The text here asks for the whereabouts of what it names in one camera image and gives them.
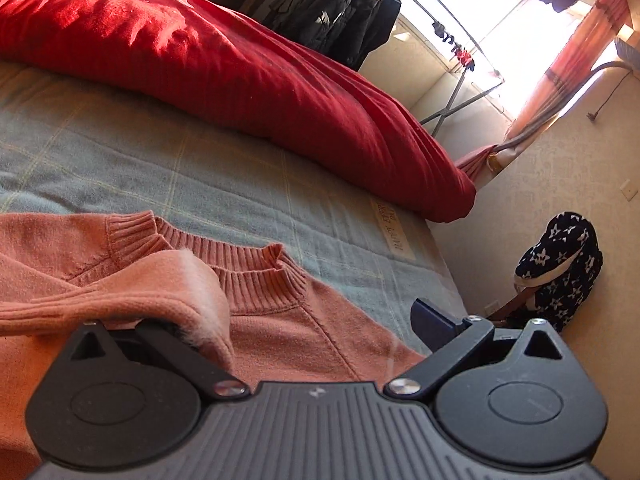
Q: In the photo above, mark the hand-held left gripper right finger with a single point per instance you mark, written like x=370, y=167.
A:
x=432, y=322

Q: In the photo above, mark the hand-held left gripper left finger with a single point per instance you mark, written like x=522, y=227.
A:
x=170, y=352

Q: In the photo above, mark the orange knitted sweater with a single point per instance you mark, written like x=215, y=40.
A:
x=300, y=340

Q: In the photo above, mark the metal clothes rack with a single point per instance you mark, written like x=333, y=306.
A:
x=442, y=112

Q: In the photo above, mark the wooden chair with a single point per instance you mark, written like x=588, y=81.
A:
x=515, y=310

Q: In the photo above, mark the navy star print garment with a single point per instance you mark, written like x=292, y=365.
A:
x=560, y=270

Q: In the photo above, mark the blue plaid bed sheet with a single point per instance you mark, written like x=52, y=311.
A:
x=175, y=175

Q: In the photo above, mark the row of small hanging garments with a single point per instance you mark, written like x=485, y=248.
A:
x=457, y=50

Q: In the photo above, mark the pink striped curtain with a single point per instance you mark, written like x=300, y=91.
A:
x=560, y=75

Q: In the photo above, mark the red long bolster pillow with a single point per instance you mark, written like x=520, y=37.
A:
x=225, y=75

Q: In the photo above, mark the black hanging jackets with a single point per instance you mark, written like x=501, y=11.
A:
x=345, y=15

